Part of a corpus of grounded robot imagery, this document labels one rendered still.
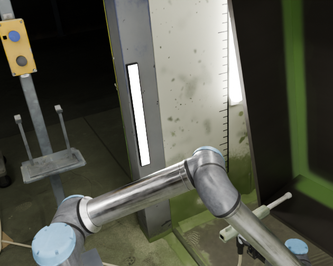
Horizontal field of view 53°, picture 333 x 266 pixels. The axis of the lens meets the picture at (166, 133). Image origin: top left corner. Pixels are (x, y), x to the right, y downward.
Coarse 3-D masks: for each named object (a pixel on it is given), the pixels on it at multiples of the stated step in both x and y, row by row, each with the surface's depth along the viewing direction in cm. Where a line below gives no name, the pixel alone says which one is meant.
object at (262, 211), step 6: (288, 192) 181; (282, 198) 178; (288, 198) 180; (270, 204) 175; (276, 204) 176; (258, 210) 171; (264, 210) 171; (258, 216) 168; (264, 216) 171; (228, 228) 160; (222, 234) 160; (228, 234) 159; (234, 234) 161; (222, 240) 162; (228, 240) 161; (240, 246) 170; (240, 252) 173
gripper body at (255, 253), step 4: (248, 248) 163; (252, 248) 157; (248, 252) 162; (252, 252) 159; (256, 252) 158; (252, 256) 161; (256, 256) 160; (260, 256) 158; (260, 260) 159; (264, 260) 153
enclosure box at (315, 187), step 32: (256, 0) 135; (288, 0) 144; (320, 0) 134; (256, 32) 141; (288, 32) 152; (320, 32) 141; (256, 64) 148; (288, 64) 160; (320, 64) 149; (256, 96) 155; (288, 96) 168; (320, 96) 158; (256, 128) 163; (288, 128) 178; (320, 128) 169; (256, 160) 173; (288, 160) 189; (320, 160) 180; (256, 192) 183; (320, 192) 186; (288, 224) 172; (320, 224) 170
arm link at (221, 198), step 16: (208, 176) 109; (224, 176) 110; (208, 192) 108; (224, 192) 106; (208, 208) 110; (224, 208) 106; (240, 208) 110; (240, 224) 111; (256, 224) 113; (256, 240) 114; (272, 240) 116; (272, 256) 117; (288, 256) 119
